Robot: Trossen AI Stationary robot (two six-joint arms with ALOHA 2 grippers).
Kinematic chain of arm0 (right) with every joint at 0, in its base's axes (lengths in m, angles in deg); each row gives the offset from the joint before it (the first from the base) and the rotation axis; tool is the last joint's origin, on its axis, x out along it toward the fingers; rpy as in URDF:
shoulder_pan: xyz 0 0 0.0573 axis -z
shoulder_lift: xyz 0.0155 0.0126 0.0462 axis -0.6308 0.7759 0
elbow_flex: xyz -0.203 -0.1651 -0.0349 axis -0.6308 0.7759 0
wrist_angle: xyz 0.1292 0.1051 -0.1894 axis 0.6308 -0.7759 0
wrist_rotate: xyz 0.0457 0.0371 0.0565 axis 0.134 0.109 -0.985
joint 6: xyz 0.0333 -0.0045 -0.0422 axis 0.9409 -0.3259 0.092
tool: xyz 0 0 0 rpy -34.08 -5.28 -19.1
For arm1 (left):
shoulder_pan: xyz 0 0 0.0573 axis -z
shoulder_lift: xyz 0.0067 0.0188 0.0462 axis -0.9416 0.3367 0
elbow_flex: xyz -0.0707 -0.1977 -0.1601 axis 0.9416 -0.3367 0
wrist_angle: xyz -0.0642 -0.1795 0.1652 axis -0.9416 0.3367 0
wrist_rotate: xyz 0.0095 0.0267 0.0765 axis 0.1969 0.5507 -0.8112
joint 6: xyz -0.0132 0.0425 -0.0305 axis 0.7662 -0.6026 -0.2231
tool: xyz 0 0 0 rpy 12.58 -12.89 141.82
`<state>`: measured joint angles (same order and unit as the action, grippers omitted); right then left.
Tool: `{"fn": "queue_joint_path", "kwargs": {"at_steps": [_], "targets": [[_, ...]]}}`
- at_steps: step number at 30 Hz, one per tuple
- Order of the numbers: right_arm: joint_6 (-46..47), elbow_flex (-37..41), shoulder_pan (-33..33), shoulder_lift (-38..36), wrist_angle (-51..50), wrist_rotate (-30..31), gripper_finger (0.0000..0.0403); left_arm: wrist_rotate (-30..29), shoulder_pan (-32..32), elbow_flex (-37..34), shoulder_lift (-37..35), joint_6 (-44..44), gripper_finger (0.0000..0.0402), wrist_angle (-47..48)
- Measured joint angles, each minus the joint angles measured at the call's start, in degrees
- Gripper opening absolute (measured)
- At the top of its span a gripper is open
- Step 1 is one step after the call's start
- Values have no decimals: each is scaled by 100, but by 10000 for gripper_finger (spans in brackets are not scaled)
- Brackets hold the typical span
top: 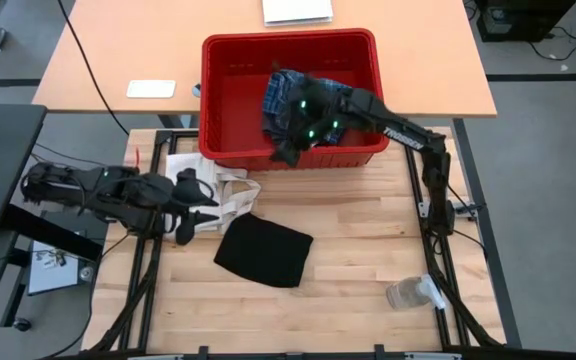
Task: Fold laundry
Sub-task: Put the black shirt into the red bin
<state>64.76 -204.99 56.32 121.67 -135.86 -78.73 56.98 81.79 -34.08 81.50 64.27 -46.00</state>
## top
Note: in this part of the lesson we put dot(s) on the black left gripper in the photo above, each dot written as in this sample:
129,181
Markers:
158,197

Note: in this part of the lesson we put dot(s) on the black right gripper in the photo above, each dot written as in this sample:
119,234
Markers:
318,115

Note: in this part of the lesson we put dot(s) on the blue plaid garment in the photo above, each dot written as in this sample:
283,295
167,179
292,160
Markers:
278,95

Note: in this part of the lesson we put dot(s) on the black garment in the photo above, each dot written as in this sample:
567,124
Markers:
263,250

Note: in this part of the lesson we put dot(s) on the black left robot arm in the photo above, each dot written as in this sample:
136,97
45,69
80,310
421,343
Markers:
93,195

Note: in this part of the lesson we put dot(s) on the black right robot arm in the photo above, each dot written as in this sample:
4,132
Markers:
408,137

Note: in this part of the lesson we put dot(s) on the cream canvas tote bag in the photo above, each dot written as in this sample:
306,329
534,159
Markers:
233,195

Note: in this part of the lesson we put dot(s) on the red plastic bin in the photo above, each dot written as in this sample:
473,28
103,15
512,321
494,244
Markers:
238,110

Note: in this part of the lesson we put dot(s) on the white closed notebook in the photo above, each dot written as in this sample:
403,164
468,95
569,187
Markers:
297,11

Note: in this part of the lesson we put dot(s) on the white flat pad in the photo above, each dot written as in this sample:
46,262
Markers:
151,89

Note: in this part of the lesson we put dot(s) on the white paper sheet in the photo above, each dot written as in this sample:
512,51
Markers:
53,270

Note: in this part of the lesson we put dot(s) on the light wooden desk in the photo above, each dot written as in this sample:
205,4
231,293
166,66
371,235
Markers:
118,40

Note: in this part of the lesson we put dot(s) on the clear plastic spray bottle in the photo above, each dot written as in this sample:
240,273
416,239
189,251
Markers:
408,294

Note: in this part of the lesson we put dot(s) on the black computer tower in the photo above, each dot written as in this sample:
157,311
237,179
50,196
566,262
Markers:
523,20

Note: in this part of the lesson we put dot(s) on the black aluminium table frame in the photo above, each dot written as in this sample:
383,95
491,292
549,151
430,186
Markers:
144,300

